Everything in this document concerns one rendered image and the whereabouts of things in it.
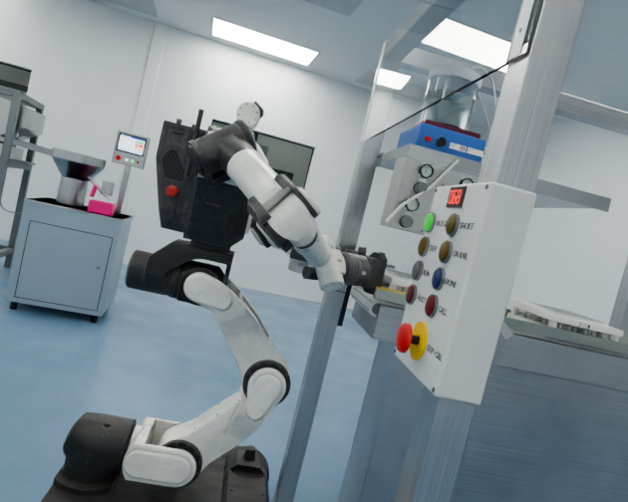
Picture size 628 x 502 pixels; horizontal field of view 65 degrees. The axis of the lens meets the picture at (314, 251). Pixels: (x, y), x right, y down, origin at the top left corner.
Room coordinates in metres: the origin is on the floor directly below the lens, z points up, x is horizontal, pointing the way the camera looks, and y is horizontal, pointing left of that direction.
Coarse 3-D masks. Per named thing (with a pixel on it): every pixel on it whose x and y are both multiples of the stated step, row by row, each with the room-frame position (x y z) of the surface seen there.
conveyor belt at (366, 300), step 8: (360, 288) 1.59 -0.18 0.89; (352, 296) 1.62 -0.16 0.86; (360, 296) 1.52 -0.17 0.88; (368, 296) 1.46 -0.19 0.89; (360, 304) 1.51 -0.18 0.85; (368, 304) 1.41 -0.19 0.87; (384, 304) 1.39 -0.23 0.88; (392, 304) 1.40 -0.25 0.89; (368, 312) 1.42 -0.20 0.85; (528, 336) 1.46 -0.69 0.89; (536, 336) 1.47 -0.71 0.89; (568, 344) 1.48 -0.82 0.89; (576, 344) 1.49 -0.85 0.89; (600, 352) 1.50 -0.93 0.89; (608, 352) 1.50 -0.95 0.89
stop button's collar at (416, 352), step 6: (420, 324) 0.65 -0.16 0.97; (414, 330) 0.67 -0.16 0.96; (420, 330) 0.65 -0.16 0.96; (426, 330) 0.63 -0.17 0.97; (420, 336) 0.64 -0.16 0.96; (426, 336) 0.63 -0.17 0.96; (420, 342) 0.64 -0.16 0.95; (426, 342) 0.63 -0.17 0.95; (414, 348) 0.65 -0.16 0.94; (420, 348) 0.63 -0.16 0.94; (414, 354) 0.65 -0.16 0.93; (420, 354) 0.63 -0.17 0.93
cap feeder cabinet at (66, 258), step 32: (32, 224) 3.25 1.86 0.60; (64, 224) 3.30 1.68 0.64; (96, 224) 3.35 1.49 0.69; (128, 224) 3.74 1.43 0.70; (32, 256) 3.26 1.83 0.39; (64, 256) 3.30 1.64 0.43; (96, 256) 3.35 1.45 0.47; (32, 288) 3.27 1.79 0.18; (64, 288) 3.31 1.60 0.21; (96, 288) 3.36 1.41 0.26; (96, 320) 3.41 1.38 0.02
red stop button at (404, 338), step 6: (402, 324) 0.65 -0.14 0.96; (408, 324) 0.64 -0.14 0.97; (402, 330) 0.64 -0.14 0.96; (408, 330) 0.63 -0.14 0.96; (396, 336) 0.66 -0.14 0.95; (402, 336) 0.64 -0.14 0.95; (408, 336) 0.63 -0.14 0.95; (414, 336) 0.65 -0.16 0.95; (396, 342) 0.65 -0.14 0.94; (402, 342) 0.63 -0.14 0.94; (408, 342) 0.63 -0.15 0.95; (414, 342) 0.64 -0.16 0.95; (402, 348) 0.63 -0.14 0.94; (408, 348) 0.63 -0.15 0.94
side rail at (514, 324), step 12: (384, 300) 1.38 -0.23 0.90; (396, 300) 1.38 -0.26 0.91; (516, 324) 1.44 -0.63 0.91; (528, 324) 1.44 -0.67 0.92; (552, 336) 1.45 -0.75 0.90; (564, 336) 1.46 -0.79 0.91; (576, 336) 1.47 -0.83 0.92; (588, 336) 1.47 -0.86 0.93; (600, 348) 1.48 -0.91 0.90; (612, 348) 1.48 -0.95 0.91; (624, 348) 1.49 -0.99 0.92
